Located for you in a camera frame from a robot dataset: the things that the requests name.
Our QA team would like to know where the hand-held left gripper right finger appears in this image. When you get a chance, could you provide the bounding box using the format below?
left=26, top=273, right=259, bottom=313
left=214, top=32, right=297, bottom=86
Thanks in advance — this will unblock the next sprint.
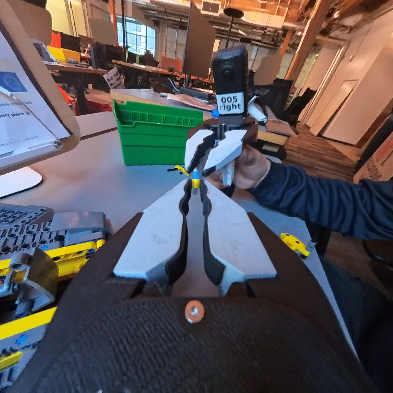
left=200, top=181, right=278, bottom=297

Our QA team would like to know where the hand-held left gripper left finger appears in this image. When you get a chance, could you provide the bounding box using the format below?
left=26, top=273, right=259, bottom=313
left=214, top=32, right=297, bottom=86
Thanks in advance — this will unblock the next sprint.
left=112, top=180, right=191, bottom=283

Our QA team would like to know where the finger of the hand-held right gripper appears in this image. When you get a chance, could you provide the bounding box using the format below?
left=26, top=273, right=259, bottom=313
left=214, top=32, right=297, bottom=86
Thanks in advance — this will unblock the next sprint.
left=201, top=130, right=248, bottom=177
left=184, top=130, right=217, bottom=174

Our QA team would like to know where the yellow toy brick assembly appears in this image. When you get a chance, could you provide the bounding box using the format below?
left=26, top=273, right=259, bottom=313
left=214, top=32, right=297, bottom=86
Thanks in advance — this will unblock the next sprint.
left=280, top=233, right=317, bottom=260

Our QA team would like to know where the person's right forearm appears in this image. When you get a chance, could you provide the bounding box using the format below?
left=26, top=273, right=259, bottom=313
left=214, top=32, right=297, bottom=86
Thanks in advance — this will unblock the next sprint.
left=248, top=161, right=393, bottom=240

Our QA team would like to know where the grey desk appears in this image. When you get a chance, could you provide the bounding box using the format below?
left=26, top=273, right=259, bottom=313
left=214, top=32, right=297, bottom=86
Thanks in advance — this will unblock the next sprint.
left=0, top=111, right=360, bottom=369

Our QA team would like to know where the person's right hand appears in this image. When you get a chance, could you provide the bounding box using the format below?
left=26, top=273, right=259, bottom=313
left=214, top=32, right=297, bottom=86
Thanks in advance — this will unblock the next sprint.
left=206, top=144, right=271, bottom=190

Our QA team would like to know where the black upright panel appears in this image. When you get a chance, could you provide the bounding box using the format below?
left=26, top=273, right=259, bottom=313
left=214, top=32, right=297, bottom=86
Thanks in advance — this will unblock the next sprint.
left=183, top=1, right=217, bottom=79

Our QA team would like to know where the green plastic bin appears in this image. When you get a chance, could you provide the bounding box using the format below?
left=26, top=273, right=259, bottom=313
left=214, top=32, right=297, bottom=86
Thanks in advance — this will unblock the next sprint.
left=112, top=99, right=204, bottom=166

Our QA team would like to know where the patterned paper sheet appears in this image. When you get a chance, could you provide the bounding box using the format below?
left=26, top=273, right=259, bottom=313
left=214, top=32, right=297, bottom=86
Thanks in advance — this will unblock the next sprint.
left=167, top=93, right=214, bottom=111

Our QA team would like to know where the idle hand-held gripper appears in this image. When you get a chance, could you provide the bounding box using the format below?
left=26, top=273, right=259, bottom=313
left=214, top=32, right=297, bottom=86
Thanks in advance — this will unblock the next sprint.
left=249, top=95, right=268, bottom=125

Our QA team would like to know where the wood-edged grey table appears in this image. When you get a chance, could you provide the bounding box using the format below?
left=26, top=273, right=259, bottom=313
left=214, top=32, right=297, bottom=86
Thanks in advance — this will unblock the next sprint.
left=111, top=88, right=298, bottom=146

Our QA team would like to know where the black floor lamp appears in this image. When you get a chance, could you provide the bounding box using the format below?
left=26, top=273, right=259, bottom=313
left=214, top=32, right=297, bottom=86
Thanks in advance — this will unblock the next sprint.
left=224, top=8, right=244, bottom=46

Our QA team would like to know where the grey yellow toy brick vehicle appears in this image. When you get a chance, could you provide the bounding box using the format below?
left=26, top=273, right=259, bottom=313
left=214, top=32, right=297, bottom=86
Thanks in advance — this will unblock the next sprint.
left=0, top=203, right=113, bottom=381

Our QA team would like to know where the black office chair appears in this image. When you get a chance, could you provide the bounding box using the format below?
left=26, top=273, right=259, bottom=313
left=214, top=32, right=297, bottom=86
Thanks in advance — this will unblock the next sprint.
left=289, top=87, right=317, bottom=123

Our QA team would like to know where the white printed sign card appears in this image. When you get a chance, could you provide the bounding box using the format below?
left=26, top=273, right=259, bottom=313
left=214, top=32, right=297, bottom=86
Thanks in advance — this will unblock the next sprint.
left=104, top=67, right=126, bottom=91

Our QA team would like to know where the white leaning panel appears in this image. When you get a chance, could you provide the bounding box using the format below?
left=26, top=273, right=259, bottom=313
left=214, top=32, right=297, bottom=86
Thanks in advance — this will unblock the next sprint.
left=310, top=80, right=360, bottom=145

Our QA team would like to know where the orange safety vest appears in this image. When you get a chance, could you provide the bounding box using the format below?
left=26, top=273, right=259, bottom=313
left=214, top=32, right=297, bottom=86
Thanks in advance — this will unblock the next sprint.
left=57, top=84, right=77, bottom=106

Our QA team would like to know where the dark wooden table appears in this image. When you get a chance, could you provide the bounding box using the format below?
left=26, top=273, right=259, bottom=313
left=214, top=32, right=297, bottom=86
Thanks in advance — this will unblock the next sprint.
left=44, top=60, right=108, bottom=115

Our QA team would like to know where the person's dark clothed body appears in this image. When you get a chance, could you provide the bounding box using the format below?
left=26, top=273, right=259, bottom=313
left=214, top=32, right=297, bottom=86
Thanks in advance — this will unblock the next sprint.
left=322, top=255, right=393, bottom=393

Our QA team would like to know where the cardboard box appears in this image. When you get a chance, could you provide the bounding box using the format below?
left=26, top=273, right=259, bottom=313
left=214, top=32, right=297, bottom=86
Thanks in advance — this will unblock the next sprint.
left=353, top=135, right=393, bottom=185

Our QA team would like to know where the yellow storage box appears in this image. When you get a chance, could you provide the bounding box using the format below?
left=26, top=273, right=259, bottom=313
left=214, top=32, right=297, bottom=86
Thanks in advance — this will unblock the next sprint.
left=47, top=46, right=81, bottom=63

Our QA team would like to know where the printed instruction sheet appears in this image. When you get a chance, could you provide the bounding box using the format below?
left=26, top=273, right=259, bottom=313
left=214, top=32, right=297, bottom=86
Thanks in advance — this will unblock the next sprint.
left=0, top=29, right=71, bottom=155

